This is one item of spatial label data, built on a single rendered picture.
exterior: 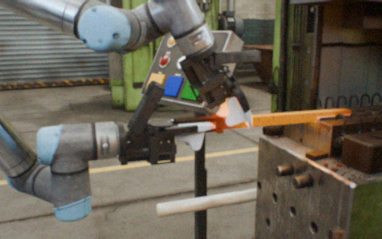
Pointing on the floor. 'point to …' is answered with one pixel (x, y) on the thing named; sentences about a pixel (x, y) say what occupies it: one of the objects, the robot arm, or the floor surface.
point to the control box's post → (199, 185)
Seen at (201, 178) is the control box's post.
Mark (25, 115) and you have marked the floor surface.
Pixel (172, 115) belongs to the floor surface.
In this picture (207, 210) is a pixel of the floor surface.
